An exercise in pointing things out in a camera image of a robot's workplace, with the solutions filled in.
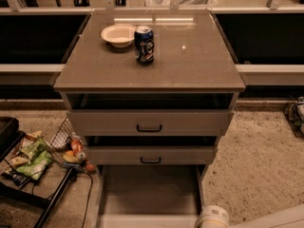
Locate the black cable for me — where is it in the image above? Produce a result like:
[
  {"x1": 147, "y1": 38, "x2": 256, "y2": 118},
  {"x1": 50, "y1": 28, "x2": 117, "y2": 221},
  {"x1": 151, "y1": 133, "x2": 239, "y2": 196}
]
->
[{"x1": 70, "y1": 169, "x2": 94, "y2": 228}]

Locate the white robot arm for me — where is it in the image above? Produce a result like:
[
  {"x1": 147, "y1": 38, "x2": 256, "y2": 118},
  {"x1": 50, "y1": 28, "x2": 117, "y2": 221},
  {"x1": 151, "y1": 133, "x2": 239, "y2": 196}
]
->
[{"x1": 194, "y1": 204, "x2": 304, "y2": 228}]

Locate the dark blue snack bag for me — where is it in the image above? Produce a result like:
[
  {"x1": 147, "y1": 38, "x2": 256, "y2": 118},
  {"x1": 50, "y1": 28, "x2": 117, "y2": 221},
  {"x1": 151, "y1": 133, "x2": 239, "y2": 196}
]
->
[{"x1": 1, "y1": 169, "x2": 30, "y2": 188}]

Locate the grey drawer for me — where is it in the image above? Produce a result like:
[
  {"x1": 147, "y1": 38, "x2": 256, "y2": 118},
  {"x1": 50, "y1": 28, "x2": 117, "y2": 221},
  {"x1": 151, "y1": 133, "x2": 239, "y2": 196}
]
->
[
  {"x1": 96, "y1": 165, "x2": 204, "y2": 228},
  {"x1": 85, "y1": 146, "x2": 215, "y2": 165},
  {"x1": 66, "y1": 109, "x2": 234, "y2": 136}
]

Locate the blue soda can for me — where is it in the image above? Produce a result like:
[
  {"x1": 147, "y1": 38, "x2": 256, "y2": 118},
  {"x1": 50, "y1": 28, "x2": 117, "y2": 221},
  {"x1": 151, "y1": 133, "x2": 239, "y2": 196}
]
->
[{"x1": 134, "y1": 26, "x2": 154, "y2": 64}]

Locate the wire basket right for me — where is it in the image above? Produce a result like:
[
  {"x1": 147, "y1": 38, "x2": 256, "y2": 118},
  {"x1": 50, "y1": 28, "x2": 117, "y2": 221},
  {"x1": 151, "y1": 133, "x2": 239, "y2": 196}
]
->
[{"x1": 284, "y1": 97, "x2": 304, "y2": 138}]

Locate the grey bottom drawer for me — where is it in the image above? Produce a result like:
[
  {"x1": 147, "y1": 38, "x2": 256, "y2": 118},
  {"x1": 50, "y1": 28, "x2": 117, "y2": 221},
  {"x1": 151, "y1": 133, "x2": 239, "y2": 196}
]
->
[{"x1": 96, "y1": 165, "x2": 204, "y2": 228}]

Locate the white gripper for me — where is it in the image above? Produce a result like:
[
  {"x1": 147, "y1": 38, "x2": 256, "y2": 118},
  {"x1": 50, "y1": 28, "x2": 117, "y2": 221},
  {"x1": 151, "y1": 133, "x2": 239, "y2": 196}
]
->
[{"x1": 194, "y1": 205, "x2": 229, "y2": 228}]

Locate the white bowl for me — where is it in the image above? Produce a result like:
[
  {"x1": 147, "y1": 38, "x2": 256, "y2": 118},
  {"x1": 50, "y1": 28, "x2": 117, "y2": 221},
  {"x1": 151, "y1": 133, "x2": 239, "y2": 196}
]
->
[{"x1": 101, "y1": 24, "x2": 136, "y2": 48}]

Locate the grey middle drawer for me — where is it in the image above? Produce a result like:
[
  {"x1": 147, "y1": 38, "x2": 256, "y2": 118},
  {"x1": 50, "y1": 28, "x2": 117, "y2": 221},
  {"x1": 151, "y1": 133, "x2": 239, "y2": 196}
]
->
[{"x1": 85, "y1": 146, "x2": 215, "y2": 165}]

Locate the wire basket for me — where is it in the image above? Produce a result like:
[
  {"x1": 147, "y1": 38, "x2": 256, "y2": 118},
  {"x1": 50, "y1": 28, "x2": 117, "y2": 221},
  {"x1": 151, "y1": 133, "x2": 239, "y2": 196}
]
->
[
  {"x1": 284, "y1": 97, "x2": 304, "y2": 138},
  {"x1": 49, "y1": 118, "x2": 81, "y2": 168}
]

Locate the grey drawer cabinet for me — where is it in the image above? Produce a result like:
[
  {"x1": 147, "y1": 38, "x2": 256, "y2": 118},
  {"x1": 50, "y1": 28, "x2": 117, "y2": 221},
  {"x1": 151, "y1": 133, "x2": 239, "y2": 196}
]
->
[{"x1": 55, "y1": 9, "x2": 244, "y2": 228}]

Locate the wire basket left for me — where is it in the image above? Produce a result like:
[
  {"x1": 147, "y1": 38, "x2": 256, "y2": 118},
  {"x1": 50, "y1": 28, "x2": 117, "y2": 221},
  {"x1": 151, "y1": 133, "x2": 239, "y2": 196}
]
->
[{"x1": 49, "y1": 118, "x2": 81, "y2": 168}]

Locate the orange fruit toy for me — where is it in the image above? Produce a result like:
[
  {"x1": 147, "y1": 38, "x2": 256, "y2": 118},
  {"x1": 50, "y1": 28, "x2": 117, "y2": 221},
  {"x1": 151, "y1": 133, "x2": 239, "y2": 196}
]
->
[{"x1": 70, "y1": 140, "x2": 84, "y2": 154}]

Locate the grey top drawer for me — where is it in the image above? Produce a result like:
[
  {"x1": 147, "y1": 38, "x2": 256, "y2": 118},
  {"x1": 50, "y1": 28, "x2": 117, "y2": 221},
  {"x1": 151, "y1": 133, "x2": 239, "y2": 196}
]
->
[{"x1": 66, "y1": 109, "x2": 234, "y2": 136}]

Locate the green snack bag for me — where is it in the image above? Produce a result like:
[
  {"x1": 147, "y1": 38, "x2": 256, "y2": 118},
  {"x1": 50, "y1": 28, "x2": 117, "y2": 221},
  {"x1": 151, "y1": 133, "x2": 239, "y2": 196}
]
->
[{"x1": 17, "y1": 150, "x2": 52, "y2": 181}]

